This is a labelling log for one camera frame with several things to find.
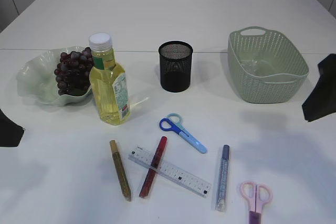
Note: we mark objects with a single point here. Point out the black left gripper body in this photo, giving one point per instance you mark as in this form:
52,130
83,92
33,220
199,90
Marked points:
11,133

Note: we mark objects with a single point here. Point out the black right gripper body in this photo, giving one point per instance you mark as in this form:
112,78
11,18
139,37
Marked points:
321,101

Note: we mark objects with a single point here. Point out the clear plastic sheet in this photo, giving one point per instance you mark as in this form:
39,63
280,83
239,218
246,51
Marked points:
250,66

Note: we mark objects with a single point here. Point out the red grape bunch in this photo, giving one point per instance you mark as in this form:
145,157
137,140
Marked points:
72,72

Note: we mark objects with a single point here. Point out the yellow liquid plastic bottle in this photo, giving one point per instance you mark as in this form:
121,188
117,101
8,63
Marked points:
108,81

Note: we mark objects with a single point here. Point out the pink scissors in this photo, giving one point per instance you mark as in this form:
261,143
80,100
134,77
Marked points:
251,192

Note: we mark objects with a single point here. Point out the green wavy glass plate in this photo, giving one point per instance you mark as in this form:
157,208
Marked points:
36,79

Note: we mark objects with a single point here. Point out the green plastic woven basket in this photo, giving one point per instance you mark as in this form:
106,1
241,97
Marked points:
282,69

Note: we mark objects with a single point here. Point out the gold glitter pen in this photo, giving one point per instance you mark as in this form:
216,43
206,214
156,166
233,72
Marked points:
123,181

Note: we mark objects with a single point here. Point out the silver blue glitter pen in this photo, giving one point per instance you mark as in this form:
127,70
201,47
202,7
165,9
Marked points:
222,179

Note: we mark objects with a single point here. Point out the red glitter pen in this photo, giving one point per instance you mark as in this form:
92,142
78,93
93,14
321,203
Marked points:
152,170

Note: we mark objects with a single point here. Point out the clear plastic ruler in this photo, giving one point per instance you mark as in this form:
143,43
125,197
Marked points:
171,172

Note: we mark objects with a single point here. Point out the black mesh pen holder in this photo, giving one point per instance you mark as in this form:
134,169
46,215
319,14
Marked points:
175,65

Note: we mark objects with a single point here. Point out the blue scissors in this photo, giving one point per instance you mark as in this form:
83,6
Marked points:
173,122

